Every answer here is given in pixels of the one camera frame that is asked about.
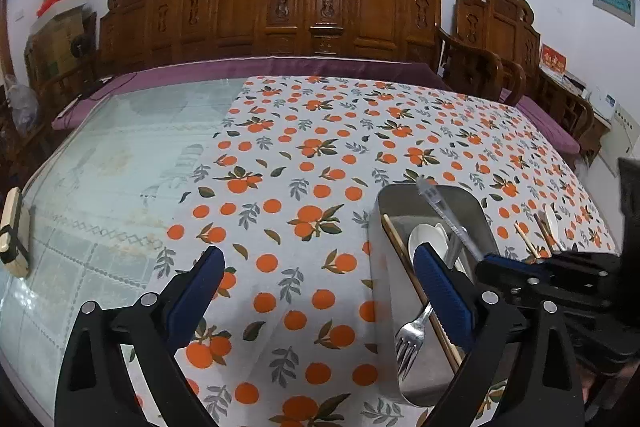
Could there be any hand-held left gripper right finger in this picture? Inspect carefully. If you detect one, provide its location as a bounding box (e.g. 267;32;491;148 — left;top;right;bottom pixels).
412;244;587;427

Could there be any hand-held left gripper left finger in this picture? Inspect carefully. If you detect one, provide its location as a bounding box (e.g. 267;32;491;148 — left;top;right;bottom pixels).
54;246;226;427

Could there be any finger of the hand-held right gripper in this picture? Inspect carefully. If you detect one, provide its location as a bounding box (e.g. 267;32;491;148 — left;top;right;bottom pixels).
515;288;623;314
475;252;621;293

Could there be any metal tray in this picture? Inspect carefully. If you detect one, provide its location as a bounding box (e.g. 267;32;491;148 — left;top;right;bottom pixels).
377;184;499;408

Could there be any white spoon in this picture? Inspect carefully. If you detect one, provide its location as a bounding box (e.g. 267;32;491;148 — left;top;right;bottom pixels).
407;223;451;269
544;204;567;252

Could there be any metal fork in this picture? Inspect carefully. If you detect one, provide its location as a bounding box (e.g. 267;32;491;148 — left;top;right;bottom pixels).
395;304;434;381

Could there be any wooden chopstick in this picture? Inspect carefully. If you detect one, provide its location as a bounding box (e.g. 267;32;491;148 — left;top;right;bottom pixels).
514;221;540;259
532;213;557;254
382;214;464;374

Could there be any clear plastic pen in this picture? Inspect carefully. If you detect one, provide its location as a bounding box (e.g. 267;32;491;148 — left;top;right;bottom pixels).
416;177;484;260

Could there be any white box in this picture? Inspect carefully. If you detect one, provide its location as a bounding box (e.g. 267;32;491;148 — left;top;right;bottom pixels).
587;89;621;120

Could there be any purple armchair cushion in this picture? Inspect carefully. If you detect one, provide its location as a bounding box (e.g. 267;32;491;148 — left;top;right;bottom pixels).
500;87;582;156

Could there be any wooden side table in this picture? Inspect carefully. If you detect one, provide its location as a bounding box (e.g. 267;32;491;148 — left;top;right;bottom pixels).
537;72;614;144

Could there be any red desk calendar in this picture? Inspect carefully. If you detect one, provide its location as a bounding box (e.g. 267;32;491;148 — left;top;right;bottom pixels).
540;43;569;76

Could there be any orange print tablecloth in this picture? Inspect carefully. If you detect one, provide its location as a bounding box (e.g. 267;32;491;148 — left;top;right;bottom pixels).
117;76;621;427

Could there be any carved wooden armchair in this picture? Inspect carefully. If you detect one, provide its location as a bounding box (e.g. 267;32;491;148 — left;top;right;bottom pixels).
439;0;604;158

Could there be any clear plastic bag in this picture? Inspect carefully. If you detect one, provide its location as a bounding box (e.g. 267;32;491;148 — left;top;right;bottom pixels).
4;74;42;138

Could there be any stack of cardboard boxes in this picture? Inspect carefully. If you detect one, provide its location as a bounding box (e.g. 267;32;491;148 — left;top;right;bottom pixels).
25;4;98;82

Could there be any carved wooden sofa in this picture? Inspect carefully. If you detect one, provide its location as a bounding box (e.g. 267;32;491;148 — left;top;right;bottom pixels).
97;0;444;74

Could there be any white wall cabinet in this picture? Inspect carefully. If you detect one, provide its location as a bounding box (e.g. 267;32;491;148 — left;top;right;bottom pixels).
597;102;640;181

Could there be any wall electrical panel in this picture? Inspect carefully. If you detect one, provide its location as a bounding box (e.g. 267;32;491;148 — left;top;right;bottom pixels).
593;0;637;26

